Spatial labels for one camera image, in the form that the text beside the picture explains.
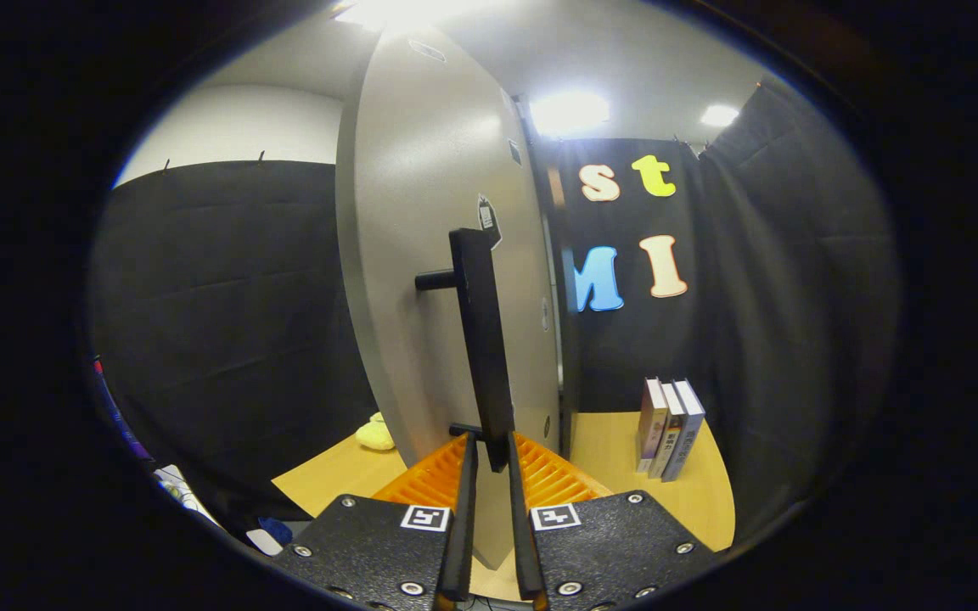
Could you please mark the small blue object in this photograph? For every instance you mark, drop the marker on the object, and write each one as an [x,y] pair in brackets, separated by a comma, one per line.
[275,529]

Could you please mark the grey cabinet door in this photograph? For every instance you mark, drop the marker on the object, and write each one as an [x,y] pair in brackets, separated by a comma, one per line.
[413,170]

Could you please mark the white cover book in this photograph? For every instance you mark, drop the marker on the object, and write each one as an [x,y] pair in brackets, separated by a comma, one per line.
[670,433]

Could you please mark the blue grey cover book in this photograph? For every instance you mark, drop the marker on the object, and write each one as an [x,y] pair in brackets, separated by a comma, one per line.
[688,433]

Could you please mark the ceiling light panel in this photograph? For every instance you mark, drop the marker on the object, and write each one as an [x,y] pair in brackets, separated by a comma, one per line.
[719,114]
[570,113]
[396,10]

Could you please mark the white printed packet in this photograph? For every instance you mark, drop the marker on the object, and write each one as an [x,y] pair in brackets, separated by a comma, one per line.
[183,494]

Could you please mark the yellow plush toy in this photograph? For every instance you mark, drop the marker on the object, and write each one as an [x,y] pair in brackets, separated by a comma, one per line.
[374,434]

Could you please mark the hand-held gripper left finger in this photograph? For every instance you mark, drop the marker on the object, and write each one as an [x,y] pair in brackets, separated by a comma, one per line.
[459,543]

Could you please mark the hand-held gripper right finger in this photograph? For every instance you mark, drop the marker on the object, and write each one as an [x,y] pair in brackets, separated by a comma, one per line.
[525,552]

